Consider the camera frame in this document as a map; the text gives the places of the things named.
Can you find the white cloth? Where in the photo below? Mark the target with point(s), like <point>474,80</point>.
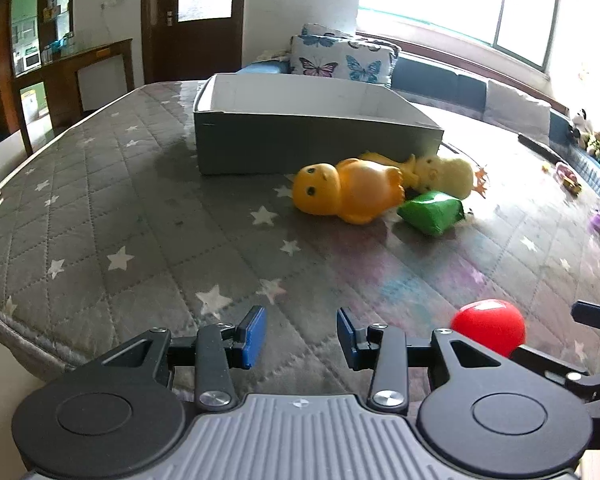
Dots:
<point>272,56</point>

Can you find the grey cardboard box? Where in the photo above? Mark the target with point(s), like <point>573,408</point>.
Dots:
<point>300,140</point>

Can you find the butterfly print pillow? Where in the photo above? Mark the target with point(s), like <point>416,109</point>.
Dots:
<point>340,60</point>
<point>325,30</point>

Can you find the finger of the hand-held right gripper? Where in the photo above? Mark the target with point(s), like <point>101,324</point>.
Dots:
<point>550,364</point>
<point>592,314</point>

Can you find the small orange rubber toy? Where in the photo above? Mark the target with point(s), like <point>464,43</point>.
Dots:
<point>380,159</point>

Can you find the blue pillow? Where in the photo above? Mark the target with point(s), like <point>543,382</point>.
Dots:
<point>265,67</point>

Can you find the wooden shelf cabinet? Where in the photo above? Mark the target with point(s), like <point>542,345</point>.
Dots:
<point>2,25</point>

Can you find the red ball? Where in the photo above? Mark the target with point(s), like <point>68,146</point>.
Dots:
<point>492,325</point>

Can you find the light grey cushion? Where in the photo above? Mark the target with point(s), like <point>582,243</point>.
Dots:
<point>517,105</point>

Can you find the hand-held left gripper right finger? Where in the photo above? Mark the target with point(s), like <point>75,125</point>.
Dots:
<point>346,337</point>

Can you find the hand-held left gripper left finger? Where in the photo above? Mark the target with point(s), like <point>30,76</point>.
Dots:
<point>252,337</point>

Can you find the black and white plush toy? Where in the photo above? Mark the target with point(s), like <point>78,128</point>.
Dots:
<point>580,125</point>

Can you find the yellow plush duck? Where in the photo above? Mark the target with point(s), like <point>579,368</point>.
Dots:
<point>445,172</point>

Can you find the white microwave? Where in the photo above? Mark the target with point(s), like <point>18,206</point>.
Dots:
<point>32,60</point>

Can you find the grey star quilted mattress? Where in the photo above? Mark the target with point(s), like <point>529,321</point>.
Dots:
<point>130,210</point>

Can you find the green packet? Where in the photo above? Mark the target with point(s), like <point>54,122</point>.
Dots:
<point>432,212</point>

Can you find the small toy cars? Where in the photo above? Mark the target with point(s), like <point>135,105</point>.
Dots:
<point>569,177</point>

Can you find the brown wooden door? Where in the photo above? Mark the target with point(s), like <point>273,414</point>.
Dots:
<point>160,50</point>

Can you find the orange rubber duck toy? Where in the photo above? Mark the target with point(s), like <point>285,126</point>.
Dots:
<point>352,185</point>

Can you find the dark blue bench cushion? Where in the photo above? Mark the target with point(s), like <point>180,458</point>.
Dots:
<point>430,72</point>

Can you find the brown wooden desk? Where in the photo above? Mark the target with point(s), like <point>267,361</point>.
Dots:
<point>62,80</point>

